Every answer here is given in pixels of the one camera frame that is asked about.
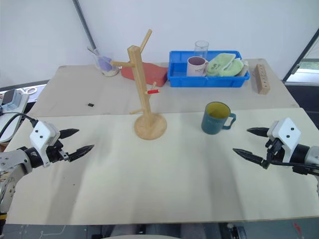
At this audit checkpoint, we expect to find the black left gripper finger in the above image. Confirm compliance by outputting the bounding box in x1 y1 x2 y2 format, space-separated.
59 128 80 140
67 144 95 163

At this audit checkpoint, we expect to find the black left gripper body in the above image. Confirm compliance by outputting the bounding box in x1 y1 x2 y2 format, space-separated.
45 137 70 163

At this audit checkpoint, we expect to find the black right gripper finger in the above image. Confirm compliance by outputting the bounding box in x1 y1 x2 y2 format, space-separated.
232 148 270 170
246 127 270 137

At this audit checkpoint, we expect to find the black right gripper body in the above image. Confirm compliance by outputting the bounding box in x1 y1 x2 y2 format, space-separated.
264 138 285 163

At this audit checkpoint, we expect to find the wooden mug tree stand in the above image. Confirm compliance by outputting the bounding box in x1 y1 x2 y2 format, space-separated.
110 28 167 140

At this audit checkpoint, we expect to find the teal mug with yellow inside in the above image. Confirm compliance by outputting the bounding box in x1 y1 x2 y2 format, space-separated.
201 101 237 135

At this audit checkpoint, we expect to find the wooden block with holes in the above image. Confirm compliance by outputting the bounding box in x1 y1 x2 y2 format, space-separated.
253 63 271 95

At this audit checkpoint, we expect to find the grey blue device box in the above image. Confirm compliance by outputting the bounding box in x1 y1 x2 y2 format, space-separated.
1 89 24 110

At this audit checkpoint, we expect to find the blue plastic bin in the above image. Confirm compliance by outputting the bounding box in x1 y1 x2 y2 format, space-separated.
167 50 251 88

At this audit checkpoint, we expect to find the green cloth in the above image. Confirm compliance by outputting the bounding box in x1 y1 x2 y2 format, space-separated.
206 53 244 77

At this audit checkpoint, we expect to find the clear measuring beaker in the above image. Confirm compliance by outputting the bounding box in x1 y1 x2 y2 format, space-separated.
87 45 121 77

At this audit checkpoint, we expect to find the pink ceramic mug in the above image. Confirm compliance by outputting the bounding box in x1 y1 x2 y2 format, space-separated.
186 56 209 78

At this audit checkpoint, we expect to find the black tent pole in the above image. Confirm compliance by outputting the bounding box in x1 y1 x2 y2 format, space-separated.
281 29 319 82

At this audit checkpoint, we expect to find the clear drinking glass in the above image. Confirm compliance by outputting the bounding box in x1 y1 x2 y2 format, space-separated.
194 40 209 60

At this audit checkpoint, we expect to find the red cloth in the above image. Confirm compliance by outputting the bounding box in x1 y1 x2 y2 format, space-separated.
121 62 168 87

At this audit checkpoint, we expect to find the grey flexible conduit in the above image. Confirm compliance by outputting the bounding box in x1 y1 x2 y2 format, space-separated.
72 0 98 52

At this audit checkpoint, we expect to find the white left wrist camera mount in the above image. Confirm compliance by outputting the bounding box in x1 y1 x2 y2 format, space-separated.
29 120 61 168

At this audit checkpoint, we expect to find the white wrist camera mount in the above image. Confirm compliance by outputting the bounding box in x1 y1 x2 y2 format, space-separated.
266 117 303 163
29 120 61 168

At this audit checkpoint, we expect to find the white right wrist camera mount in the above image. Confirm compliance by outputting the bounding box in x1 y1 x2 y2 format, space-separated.
266 117 303 163

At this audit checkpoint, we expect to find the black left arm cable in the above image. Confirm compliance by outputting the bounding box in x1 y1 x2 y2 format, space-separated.
0 113 38 141

